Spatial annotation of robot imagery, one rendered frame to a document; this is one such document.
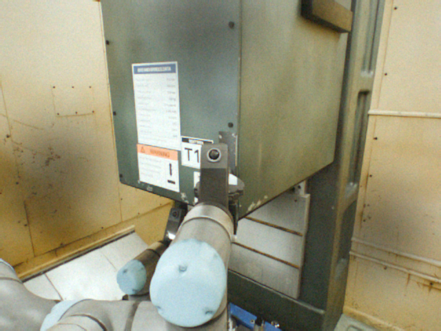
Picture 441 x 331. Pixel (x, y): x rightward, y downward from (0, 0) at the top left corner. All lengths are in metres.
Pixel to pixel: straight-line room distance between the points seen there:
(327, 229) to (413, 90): 0.69
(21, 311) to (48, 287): 1.37
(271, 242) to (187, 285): 1.16
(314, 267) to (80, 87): 1.53
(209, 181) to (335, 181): 0.87
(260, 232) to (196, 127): 0.88
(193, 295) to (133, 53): 0.64
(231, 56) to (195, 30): 0.11
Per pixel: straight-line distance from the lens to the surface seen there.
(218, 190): 0.46
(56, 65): 1.84
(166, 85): 0.73
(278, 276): 1.53
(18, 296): 0.61
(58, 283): 1.97
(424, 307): 1.84
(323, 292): 1.51
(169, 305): 0.33
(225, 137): 0.62
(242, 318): 0.94
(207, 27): 0.65
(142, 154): 0.84
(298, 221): 1.33
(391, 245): 1.70
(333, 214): 1.32
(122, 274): 0.84
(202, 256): 0.32
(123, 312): 0.42
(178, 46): 0.70
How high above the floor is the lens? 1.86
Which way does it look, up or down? 16 degrees down
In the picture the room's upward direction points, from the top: straight up
